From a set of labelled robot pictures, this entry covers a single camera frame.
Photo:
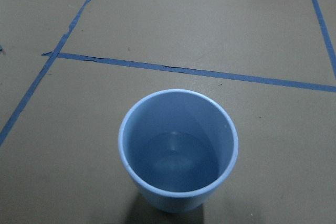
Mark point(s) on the blue plastic cup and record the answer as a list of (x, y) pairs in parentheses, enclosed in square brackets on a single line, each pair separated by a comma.
[(178, 146)]

